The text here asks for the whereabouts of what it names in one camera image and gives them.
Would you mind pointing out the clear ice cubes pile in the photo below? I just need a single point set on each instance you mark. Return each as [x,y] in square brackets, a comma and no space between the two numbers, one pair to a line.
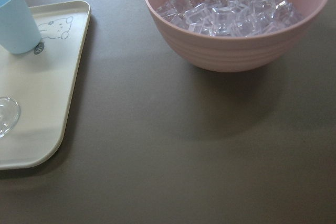
[234,18]

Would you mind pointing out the clear wine glass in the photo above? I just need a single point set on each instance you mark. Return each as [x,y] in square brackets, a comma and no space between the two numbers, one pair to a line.
[10,113]

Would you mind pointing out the pink bowl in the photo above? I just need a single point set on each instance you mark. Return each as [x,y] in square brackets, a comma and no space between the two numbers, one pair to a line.
[235,54]

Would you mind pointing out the cream serving tray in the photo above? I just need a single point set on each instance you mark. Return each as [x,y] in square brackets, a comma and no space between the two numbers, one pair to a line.
[42,82]

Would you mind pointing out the light blue cup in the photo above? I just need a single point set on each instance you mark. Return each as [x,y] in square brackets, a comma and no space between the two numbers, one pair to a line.
[19,31]

